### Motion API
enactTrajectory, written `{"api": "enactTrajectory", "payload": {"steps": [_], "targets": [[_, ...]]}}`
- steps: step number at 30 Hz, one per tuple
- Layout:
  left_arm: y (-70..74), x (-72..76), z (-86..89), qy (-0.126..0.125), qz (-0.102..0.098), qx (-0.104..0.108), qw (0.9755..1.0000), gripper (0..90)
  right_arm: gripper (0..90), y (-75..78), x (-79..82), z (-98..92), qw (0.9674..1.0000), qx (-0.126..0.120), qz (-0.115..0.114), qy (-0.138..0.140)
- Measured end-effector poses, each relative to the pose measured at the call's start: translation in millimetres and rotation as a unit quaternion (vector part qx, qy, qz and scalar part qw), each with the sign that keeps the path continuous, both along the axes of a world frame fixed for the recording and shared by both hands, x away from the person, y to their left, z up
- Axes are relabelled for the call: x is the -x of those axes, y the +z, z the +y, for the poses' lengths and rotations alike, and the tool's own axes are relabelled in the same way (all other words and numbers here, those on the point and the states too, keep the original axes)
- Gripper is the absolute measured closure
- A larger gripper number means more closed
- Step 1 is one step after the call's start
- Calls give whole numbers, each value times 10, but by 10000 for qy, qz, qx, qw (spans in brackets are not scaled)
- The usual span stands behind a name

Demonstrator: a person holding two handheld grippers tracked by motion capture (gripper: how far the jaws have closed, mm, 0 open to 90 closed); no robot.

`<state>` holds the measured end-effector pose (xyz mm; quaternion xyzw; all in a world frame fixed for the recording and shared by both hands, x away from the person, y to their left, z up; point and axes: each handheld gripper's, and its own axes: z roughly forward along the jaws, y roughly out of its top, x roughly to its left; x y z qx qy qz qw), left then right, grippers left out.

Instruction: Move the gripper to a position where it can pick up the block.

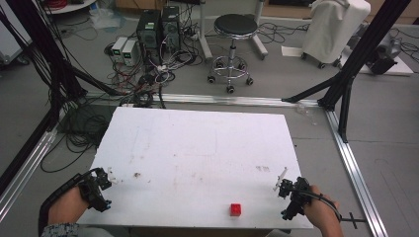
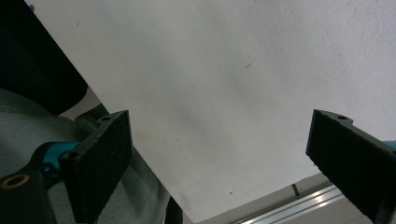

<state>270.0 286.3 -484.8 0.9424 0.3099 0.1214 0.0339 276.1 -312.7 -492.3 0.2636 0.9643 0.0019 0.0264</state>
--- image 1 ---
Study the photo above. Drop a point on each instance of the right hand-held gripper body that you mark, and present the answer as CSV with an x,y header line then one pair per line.
x,y
294,197

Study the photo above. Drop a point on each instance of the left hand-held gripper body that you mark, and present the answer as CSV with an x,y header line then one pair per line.
x,y
95,194

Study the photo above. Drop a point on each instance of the red toy block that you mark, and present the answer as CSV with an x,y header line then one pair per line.
x,y
235,209

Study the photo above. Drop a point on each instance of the person's right hand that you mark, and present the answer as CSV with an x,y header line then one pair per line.
x,y
321,207

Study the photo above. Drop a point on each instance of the person's left hand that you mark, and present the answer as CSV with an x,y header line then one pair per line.
x,y
67,207

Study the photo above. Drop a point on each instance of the person's left patterned sleeve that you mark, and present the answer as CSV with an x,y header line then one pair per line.
x,y
61,230

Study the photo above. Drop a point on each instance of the white power supply unit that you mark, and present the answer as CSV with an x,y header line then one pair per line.
x,y
129,52
119,47

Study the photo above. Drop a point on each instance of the black computer tower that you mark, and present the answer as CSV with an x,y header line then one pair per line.
x,y
171,28
150,34

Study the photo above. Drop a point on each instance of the black round stool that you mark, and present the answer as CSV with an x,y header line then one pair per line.
x,y
234,36

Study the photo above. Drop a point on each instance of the white cloth-covered cart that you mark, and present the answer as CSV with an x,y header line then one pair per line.
x,y
332,28

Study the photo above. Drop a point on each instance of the black device on white board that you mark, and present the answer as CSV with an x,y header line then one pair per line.
x,y
383,54

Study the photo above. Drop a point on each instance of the aluminium floor rail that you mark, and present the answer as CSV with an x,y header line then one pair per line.
x,y
354,171
26,164
230,99

